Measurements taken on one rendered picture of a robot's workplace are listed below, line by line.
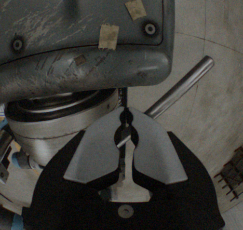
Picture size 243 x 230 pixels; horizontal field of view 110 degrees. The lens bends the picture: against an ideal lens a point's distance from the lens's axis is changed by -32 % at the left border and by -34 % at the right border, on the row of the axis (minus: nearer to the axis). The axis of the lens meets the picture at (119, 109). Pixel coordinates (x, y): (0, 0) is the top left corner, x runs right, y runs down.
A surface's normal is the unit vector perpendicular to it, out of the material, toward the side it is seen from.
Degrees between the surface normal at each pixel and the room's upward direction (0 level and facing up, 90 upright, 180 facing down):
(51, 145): 4
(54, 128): 11
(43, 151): 5
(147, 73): 26
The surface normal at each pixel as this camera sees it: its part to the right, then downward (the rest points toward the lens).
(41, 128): 0.22, 0.48
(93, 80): 0.16, 0.89
